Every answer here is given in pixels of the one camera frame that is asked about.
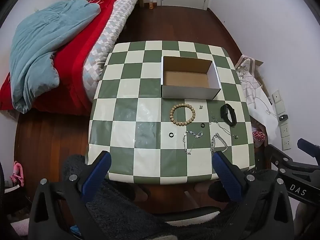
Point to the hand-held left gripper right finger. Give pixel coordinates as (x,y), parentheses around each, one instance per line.
(225,175)

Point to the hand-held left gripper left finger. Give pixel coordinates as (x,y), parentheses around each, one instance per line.
(98,170)

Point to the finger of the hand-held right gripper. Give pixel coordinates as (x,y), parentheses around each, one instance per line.
(308,145)
(276,155)

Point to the black smart band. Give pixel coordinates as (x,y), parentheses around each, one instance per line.
(231,117)

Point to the cardboard box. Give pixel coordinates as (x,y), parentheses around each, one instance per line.
(185,78)

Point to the red white plastic bag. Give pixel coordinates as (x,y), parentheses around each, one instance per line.
(258,136)

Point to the black plug charger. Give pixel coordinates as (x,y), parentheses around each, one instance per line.
(283,117)

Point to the white paper bag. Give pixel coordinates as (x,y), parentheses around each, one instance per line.
(260,105)

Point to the green white checkered tablecloth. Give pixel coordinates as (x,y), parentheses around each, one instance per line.
(130,120)

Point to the pink slippers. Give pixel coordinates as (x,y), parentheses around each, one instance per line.
(18,173)

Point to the patterned beige paper bag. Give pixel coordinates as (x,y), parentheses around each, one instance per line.
(246,67)

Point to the grey white checkered bedsheet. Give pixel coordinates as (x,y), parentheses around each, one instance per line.
(110,30)

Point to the light blue quilt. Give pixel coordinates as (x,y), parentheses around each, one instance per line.
(42,40)

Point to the small orange bottle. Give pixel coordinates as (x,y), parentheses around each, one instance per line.
(151,3)

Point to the white wall socket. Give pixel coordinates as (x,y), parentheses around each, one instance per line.
(286,143)
(285,131)

